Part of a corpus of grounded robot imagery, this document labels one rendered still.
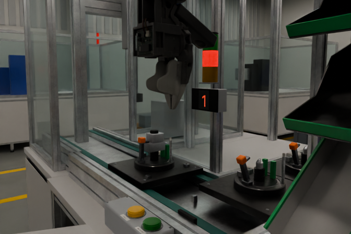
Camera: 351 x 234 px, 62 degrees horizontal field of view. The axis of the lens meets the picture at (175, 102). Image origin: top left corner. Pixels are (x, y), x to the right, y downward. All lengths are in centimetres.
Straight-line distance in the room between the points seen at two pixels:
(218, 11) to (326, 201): 62
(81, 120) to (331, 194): 131
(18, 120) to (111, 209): 481
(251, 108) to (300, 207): 539
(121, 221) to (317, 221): 41
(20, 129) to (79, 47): 401
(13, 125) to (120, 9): 405
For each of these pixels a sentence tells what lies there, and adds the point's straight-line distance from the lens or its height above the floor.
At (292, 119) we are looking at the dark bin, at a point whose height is 121.
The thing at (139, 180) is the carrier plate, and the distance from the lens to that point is 91.
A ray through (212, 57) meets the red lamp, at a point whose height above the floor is 134.
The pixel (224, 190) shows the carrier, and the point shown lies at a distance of 84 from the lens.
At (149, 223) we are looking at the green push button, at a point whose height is 97.
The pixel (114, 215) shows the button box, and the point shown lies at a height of 95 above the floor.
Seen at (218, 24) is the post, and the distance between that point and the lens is 96.
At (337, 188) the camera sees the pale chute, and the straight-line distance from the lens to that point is 61.
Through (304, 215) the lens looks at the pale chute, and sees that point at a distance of 60.
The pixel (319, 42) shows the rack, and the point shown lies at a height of 135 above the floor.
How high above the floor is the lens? 129
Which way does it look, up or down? 5 degrees down
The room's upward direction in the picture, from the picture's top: straight up
